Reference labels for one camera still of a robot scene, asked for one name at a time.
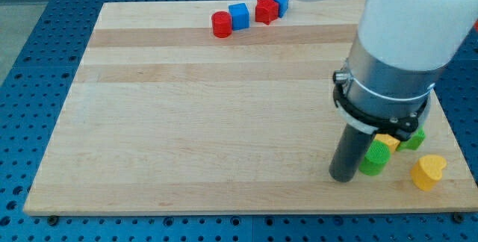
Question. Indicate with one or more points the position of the yellow hexagon block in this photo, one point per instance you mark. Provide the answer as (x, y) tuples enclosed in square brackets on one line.
[(391, 142)]

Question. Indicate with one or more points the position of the yellow heart block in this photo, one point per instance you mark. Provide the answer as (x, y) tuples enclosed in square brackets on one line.
[(428, 171)]

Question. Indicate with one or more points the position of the green star block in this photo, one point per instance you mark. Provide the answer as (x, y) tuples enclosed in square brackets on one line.
[(414, 142)]

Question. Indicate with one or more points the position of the blue cube block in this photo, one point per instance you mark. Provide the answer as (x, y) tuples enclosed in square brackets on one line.
[(240, 16)]

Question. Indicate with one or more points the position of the red star block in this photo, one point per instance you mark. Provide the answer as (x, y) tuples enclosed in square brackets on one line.
[(266, 11)]

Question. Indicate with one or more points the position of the blue block behind star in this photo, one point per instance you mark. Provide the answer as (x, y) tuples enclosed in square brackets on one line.
[(283, 7)]

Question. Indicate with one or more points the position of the wooden board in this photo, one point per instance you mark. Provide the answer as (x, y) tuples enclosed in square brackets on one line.
[(164, 118)]

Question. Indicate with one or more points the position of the green circle block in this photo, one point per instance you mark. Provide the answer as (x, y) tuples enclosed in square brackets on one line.
[(376, 158)]

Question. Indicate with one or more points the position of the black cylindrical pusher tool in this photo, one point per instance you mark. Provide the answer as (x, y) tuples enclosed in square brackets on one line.
[(349, 153)]

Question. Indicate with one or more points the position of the red cylinder block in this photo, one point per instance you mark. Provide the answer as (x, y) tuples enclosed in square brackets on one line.
[(221, 24)]

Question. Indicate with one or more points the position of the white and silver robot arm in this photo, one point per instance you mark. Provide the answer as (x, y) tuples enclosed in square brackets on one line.
[(400, 49)]

